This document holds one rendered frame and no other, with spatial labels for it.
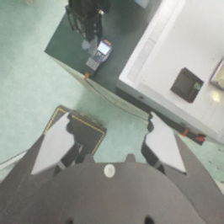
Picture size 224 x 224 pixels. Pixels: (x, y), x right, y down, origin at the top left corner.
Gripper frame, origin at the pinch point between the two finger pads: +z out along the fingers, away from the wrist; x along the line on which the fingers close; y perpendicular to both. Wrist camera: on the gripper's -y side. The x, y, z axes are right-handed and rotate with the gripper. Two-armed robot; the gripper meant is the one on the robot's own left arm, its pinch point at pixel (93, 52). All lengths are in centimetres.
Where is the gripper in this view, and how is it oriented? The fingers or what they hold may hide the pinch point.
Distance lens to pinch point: 45.8
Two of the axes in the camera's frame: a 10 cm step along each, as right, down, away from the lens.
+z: -2.1, 1.5, 9.7
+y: -5.1, 8.3, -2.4
